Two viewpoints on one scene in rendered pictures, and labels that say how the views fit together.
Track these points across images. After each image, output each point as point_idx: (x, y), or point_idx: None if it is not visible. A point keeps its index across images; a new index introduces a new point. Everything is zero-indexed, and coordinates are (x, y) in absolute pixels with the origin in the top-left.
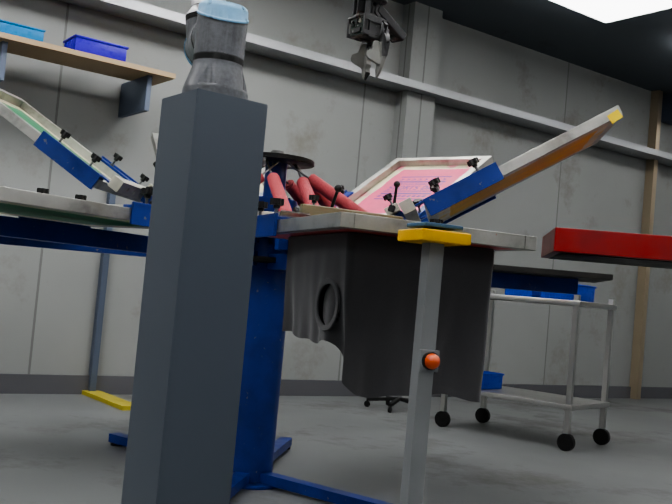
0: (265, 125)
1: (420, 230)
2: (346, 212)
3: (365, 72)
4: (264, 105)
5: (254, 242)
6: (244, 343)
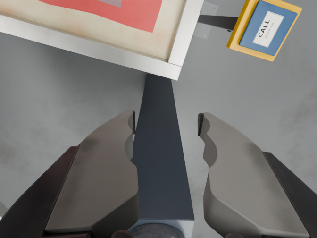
0: (191, 202)
1: (268, 60)
2: (179, 75)
3: (134, 131)
4: (194, 221)
5: (180, 140)
6: (176, 113)
